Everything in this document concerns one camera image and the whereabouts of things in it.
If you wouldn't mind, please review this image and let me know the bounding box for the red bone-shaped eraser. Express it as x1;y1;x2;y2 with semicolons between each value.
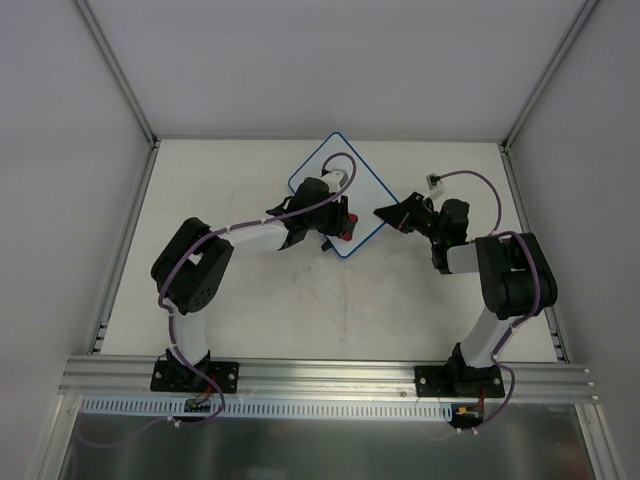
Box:
337;212;360;242

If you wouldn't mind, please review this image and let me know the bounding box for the blue framed whiteboard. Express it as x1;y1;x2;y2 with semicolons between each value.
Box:
288;132;398;259

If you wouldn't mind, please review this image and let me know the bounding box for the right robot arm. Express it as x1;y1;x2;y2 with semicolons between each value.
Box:
374;192;558;398

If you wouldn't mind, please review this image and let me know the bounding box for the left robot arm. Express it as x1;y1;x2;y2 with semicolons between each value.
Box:
151;169;357;392

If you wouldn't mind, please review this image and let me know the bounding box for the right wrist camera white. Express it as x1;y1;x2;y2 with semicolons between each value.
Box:
426;173;444;201

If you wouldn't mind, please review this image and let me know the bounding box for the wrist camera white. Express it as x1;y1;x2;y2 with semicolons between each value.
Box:
426;173;444;201
320;169;349;194

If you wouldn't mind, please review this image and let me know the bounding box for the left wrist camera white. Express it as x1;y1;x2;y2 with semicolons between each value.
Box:
320;169;349;194

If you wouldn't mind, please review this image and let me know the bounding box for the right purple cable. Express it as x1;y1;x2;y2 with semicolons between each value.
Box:
424;169;546;441

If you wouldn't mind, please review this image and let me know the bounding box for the purple cable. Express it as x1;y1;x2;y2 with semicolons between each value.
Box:
424;169;546;441
74;151;359;446

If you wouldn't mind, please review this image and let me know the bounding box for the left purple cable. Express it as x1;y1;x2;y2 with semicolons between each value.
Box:
74;151;359;446

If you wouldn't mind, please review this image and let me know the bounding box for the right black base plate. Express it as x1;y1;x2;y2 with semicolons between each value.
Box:
414;365;505;399

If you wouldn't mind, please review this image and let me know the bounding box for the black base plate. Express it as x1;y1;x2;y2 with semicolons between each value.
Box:
150;356;240;394
414;365;505;399

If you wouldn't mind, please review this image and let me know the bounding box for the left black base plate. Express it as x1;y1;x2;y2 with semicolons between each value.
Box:
150;356;240;394

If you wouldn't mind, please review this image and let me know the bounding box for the right aluminium frame post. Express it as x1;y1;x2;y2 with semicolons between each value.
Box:
501;0;601;152

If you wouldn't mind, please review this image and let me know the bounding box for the aluminium frame post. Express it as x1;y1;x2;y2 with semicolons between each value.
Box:
501;0;601;152
70;0;158;147

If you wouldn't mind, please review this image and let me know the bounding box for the aluminium mounting rail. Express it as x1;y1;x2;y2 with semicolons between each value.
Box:
58;355;600;404

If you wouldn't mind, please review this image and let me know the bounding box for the slotted cable duct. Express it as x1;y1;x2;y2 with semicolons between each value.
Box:
79;395;453;422

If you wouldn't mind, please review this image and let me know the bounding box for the left aluminium frame post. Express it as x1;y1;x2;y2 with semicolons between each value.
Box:
70;0;158;147

